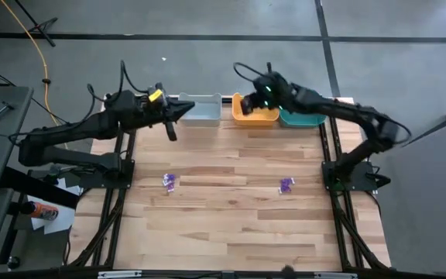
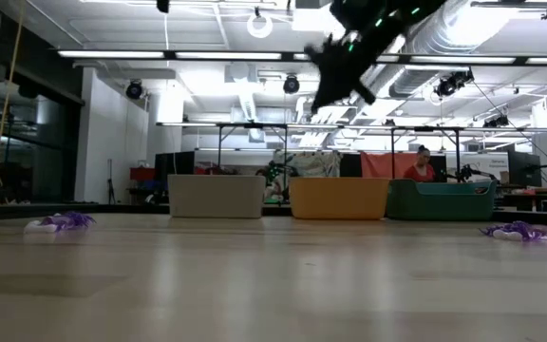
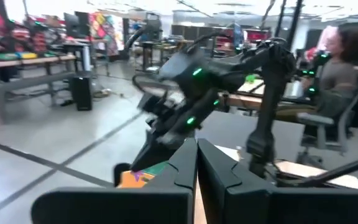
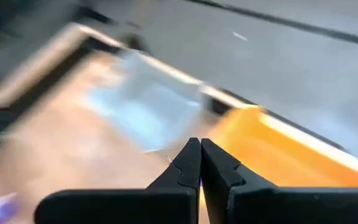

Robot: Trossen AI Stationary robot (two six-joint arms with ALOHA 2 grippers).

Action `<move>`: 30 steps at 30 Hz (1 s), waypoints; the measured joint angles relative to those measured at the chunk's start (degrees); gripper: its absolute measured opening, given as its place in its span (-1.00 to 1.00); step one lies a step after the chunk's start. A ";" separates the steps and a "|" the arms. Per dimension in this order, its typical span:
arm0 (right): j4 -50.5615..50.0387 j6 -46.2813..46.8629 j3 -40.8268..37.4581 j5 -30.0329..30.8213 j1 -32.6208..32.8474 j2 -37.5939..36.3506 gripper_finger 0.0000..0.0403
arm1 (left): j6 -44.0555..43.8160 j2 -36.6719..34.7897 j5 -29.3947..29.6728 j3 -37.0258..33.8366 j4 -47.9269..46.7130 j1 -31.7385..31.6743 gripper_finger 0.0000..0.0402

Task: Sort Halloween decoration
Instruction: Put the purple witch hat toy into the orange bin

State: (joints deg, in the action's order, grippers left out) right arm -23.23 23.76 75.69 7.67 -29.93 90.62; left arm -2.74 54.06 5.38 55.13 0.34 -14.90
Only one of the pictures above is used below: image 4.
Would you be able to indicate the white plastic bin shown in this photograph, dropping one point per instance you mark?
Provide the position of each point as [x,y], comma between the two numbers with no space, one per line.
[148,109]

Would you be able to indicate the small white floor scrap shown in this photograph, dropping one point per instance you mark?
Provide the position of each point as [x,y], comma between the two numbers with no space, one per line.
[239,36]

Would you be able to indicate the orange plastic bin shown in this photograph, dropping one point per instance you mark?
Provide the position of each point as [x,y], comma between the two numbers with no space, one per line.
[259,149]

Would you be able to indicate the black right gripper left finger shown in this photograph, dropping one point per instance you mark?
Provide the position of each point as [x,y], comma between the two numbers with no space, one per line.
[120,208]

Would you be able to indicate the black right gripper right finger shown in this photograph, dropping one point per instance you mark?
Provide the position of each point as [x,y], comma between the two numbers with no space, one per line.
[291,208]

